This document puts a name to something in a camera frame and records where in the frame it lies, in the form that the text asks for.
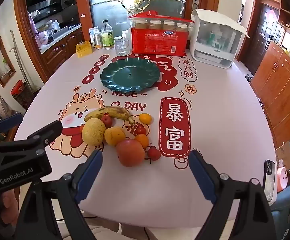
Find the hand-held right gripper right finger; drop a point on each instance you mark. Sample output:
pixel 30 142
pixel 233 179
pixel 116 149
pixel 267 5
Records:
pixel 202 175

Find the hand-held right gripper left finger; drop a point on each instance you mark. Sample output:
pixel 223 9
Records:
pixel 89 173

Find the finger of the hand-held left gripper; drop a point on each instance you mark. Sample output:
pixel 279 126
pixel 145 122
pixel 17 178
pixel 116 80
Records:
pixel 8 123
pixel 47 130

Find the large yellow-green pear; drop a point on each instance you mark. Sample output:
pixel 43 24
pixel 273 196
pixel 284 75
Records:
pixel 93 132

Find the large yellow orange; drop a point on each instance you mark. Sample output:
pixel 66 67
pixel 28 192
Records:
pixel 114 136

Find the small red hawthorn fruit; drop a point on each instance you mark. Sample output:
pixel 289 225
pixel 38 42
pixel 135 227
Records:
pixel 154 153

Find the small red apple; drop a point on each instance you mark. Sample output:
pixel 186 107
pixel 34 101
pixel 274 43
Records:
pixel 107 121

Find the small orange tangerine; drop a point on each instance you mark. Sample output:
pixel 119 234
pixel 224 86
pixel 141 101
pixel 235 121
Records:
pixel 142 141

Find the spotted yellow banana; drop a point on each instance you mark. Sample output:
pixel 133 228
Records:
pixel 109 112

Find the red cherry tomato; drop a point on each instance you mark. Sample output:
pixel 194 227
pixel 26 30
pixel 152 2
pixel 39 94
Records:
pixel 141 130

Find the small yellow tangerine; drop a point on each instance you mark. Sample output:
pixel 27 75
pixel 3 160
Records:
pixel 145 118

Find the dark green scalloped plate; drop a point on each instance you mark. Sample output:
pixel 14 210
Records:
pixel 125 76

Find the person's left hand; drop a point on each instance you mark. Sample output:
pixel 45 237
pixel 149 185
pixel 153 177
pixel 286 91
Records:
pixel 8 205

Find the red bin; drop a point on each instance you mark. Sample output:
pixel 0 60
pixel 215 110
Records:
pixel 18 88

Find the printed cartoon tablecloth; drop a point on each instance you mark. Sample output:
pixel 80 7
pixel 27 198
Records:
pixel 210 120

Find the black smartphone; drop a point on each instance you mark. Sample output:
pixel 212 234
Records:
pixel 270 182

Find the wooden kitchen counter cabinet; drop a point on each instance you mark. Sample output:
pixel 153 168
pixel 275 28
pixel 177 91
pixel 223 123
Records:
pixel 59 52

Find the pink round container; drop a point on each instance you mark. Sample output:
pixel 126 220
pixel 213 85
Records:
pixel 282 180

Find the cardboard box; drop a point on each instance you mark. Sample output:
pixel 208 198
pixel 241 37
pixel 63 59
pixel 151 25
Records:
pixel 285 155

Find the yellow box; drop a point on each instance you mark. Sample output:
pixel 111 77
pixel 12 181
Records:
pixel 84 49

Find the pink hanging cloth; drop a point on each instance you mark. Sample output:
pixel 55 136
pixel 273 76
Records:
pixel 38 33

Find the metal tin can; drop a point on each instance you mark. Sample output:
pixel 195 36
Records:
pixel 97 41

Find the white and blue carton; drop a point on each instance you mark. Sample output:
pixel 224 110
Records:
pixel 92 33

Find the clear drinking glass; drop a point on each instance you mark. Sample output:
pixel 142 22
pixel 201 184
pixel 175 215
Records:
pixel 122 48

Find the clear bottle with green label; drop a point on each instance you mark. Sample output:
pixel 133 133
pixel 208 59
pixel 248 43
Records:
pixel 107 36

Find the brown wooden sideboard cabinet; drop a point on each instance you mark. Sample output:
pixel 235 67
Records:
pixel 280 87

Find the small white bottle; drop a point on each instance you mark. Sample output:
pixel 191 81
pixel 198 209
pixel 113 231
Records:
pixel 125 35

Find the white countertop cup sterilizer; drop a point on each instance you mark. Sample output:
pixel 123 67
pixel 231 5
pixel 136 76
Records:
pixel 215 37

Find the red paper cup package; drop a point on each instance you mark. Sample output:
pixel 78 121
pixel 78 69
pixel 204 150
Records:
pixel 157 42

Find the white-lidded jar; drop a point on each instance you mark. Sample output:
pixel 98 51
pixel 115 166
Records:
pixel 168 26
pixel 181 27
pixel 143 25
pixel 155 25

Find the frosted glass sliding door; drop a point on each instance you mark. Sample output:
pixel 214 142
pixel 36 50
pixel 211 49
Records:
pixel 109 2

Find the dark wooden door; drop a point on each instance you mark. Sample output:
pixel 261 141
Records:
pixel 257 35

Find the clear bag with red rim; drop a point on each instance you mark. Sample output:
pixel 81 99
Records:
pixel 150 14

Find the wooden wall niche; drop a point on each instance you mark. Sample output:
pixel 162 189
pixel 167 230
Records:
pixel 1 62

